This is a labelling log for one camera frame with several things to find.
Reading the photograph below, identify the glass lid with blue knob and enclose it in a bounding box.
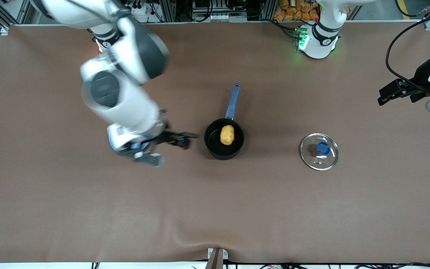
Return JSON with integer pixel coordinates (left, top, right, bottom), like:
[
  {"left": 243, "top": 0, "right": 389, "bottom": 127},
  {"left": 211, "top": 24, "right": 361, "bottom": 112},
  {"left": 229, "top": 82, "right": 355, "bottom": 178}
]
[{"left": 299, "top": 133, "right": 340, "bottom": 171}]

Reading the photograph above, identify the black pot with blue handle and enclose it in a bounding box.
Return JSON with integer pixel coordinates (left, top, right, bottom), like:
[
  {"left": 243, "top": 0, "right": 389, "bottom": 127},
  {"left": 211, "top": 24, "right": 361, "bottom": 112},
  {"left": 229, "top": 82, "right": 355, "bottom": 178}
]
[{"left": 203, "top": 83, "right": 245, "bottom": 161}]

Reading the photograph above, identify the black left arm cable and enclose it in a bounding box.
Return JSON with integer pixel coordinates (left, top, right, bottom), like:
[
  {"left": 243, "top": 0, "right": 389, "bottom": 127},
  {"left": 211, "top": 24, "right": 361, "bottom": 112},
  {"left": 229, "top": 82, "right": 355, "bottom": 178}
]
[{"left": 386, "top": 6, "right": 430, "bottom": 94}]

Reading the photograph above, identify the bag of orange buns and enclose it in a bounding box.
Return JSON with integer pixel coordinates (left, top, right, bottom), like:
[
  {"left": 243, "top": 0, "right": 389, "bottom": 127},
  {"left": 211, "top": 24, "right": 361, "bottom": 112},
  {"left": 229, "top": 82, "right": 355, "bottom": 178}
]
[{"left": 274, "top": 0, "right": 320, "bottom": 21}]

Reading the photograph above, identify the metal table edge bracket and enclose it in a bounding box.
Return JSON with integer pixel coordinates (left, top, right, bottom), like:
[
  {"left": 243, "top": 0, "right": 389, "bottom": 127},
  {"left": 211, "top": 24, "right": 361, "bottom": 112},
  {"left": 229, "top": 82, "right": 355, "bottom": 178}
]
[{"left": 208, "top": 248, "right": 229, "bottom": 269}]

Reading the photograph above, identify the white power strip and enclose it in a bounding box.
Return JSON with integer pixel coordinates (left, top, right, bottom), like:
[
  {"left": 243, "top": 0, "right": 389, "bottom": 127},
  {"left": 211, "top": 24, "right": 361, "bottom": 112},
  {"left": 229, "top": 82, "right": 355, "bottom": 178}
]
[{"left": 193, "top": 13, "right": 227, "bottom": 22}]

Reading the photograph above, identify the round blue plate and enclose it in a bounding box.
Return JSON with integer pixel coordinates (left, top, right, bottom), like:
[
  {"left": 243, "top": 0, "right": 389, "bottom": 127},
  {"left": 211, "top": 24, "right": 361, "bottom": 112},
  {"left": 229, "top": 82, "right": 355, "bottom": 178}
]
[{"left": 109, "top": 127, "right": 151, "bottom": 154}]

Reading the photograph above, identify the yellow potato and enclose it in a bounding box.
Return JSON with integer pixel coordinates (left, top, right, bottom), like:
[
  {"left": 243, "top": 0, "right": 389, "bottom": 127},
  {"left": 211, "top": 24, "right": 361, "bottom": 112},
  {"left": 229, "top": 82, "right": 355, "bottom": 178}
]
[{"left": 220, "top": 125, "right": 236, "bottom": 146}]

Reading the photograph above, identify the small electronics box with connectors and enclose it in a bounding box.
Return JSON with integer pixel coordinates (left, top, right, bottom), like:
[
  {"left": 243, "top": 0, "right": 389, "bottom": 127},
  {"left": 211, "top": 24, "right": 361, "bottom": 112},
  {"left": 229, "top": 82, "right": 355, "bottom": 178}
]
[{"left": 294, "top": 27, "right": 309, "bottom": 52}]

